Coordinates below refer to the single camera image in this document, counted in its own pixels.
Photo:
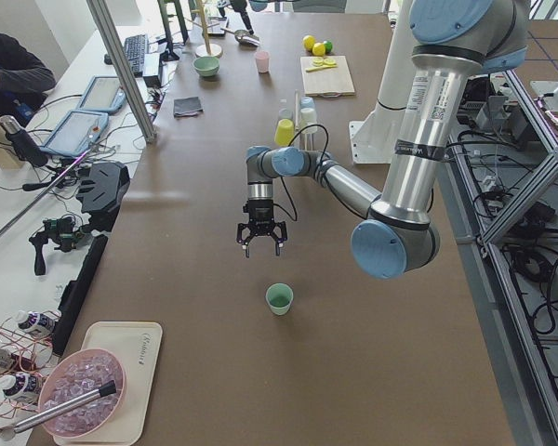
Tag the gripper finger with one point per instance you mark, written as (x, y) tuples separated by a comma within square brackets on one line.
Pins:
[(279, 245), (245, 248)]

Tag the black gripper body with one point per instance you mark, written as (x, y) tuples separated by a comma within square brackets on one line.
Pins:
[(260, 213)]

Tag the mint green cup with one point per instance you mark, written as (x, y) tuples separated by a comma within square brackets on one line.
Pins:
[(279, 297)]

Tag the pink cup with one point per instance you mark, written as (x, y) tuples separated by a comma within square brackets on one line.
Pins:
[(262, 61)]

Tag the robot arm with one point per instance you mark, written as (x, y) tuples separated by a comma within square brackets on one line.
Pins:
[(260, 5), (452, 41)]

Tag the yellow cup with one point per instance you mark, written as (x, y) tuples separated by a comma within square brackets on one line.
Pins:
[(284, 132)]

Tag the grey cup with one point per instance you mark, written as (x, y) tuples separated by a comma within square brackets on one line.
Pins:
[(285, 114)]

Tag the white cup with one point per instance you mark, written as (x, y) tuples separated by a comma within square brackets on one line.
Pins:
[(308, 120)]

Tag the light blue cup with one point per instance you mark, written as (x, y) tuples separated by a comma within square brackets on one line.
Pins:
[(306, 102)]

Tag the grey folded cloth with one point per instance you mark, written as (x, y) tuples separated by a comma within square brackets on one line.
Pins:
[(187, 106)]

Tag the cream plastic tray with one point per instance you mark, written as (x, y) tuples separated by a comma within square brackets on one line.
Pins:
[(136, 345)]

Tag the wooden cutting board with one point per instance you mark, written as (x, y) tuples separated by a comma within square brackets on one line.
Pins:
[(327, 83)]

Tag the green bowl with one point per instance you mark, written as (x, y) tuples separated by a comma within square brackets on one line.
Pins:
[(206, 66)]

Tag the wooden mug tree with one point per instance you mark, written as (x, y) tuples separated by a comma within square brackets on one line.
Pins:
[(207, 48)]

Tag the yellow lemon near board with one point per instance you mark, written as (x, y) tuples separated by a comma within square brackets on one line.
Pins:
[(319, 49)]

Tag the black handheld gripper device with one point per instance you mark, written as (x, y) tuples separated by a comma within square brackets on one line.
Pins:
[(63, 232)]

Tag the metal scoop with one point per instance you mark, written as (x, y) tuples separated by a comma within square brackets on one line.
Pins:
[(243, 37)]

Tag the yellow lemon outer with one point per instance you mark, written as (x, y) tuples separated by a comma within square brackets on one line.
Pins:
[(308, 42)]

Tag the blue teach pendant far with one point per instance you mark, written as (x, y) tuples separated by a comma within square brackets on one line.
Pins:
[(103, 94)]

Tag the blue teach pendant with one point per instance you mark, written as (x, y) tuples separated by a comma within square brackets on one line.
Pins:
[(76, 131), (103, 94)]

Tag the blue teach pendant near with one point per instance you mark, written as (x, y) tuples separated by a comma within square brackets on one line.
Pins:
[(76, 131)]

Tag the pink bowl of ice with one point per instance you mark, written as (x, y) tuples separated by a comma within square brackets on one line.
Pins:
[(85, 370)]

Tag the black keyboard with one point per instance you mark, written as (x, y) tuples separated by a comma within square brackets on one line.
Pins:
[(135, 48)]

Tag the person in dark sweater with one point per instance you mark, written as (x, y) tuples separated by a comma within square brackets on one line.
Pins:
[(24, 80)]

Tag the white wire cup rack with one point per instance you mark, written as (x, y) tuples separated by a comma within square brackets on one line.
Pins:
[(303, 141)]

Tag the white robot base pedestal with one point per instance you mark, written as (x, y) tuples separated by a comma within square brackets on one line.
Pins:
[(373, 139)]

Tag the metal tongs handle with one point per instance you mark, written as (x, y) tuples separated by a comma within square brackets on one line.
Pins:
[(11, 431)]

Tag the aluminium frame post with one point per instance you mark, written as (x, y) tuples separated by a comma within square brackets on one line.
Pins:
[(114, 48)]

